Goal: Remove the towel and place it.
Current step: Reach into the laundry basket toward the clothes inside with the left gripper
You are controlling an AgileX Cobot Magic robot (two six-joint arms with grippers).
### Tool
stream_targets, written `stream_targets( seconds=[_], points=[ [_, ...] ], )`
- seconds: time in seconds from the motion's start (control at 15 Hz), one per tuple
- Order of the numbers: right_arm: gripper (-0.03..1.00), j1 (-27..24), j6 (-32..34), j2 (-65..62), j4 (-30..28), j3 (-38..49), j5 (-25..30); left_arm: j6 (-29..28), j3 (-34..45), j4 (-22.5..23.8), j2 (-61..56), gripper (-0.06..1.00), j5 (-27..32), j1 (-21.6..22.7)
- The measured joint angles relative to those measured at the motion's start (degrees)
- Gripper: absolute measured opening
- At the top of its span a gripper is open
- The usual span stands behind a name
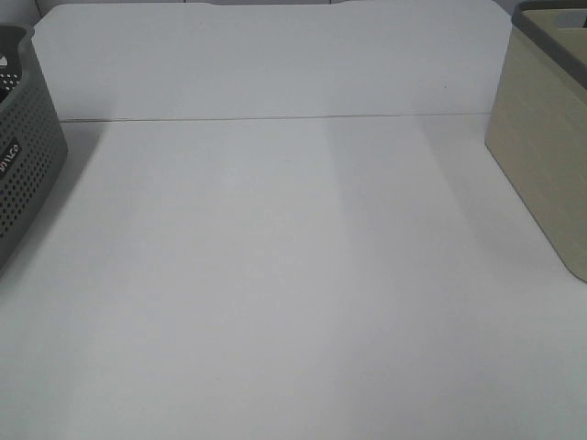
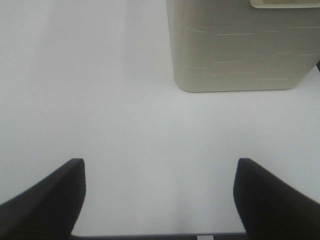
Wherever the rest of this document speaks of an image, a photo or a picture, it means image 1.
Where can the beige plastic storage bin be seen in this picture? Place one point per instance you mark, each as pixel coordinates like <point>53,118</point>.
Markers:
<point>537,128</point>

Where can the grey perforated plastic basket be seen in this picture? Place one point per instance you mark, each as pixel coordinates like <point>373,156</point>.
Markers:
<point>33,146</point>

